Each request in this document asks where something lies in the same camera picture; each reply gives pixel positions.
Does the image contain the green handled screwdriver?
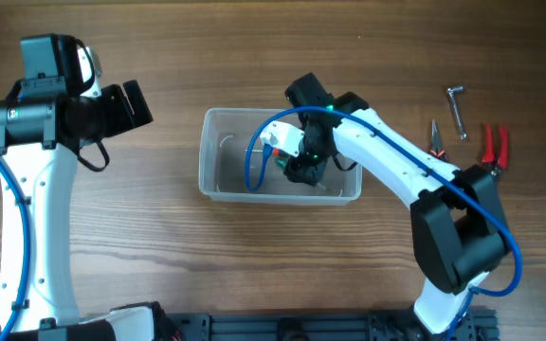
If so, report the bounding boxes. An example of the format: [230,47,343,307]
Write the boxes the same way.
[274,156,331,192]

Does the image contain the clear plastic container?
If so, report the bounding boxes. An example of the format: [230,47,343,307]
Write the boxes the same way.
[199,107,362,206]

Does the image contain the orange black needle-nose pliers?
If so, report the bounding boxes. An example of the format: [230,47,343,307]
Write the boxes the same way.
[429,119,448,162]

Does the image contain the silver L-shaped socket wrench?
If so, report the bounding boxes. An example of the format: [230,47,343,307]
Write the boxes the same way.
[446,86,468,140]

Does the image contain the red handled cutters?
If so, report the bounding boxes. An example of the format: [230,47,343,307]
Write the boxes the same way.
[481,123,509,182]

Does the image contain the black red-collar screwdriver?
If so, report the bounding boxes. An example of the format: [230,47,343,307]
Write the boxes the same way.
[246,148,280,159]

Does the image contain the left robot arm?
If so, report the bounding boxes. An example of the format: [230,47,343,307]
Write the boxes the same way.
[0,34,177,340]

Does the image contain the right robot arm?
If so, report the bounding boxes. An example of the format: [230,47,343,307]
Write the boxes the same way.
[284,73,522,338]

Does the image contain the blue left cable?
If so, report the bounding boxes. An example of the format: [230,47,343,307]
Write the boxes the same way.
[0,130,33,341]

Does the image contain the blue cable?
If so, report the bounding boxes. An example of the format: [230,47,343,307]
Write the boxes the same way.
[0,130,33,341]
[244,104,524,341]

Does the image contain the blue right cable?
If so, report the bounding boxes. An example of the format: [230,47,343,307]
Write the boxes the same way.
[244,104,524,341]

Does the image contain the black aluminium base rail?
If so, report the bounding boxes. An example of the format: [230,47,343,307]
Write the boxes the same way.
[168,309,501,341]

